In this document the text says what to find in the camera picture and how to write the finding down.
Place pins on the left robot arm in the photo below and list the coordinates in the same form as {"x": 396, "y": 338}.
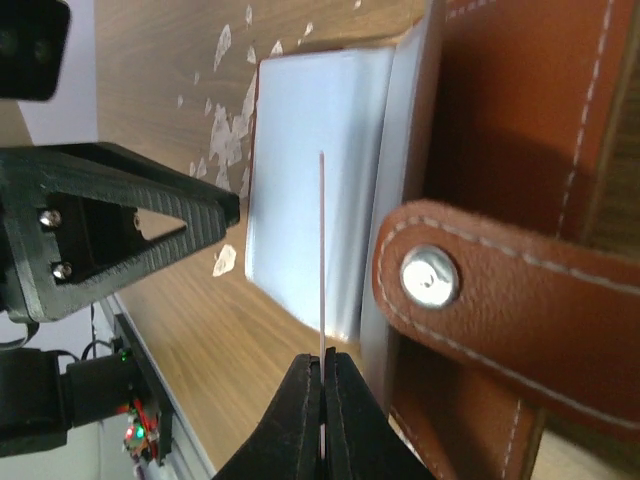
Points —
{"x": 40, "y": 402}

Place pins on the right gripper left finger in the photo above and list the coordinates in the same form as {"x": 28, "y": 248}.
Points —
{"x": 286, "y": 442}

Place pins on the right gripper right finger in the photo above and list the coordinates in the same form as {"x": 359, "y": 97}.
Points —
{"x": 360, "y": 442}

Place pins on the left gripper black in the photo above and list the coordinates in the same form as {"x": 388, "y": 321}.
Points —
{"x": 82, "y": 221}

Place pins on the brown leather card holder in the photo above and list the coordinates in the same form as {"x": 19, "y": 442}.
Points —
{"x": 464, "y": 164}

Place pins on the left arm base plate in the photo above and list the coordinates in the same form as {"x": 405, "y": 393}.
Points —
{"x": 151, "y": 400}

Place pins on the red white credit card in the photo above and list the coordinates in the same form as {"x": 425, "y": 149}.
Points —
{"x": 322, "y": 291}

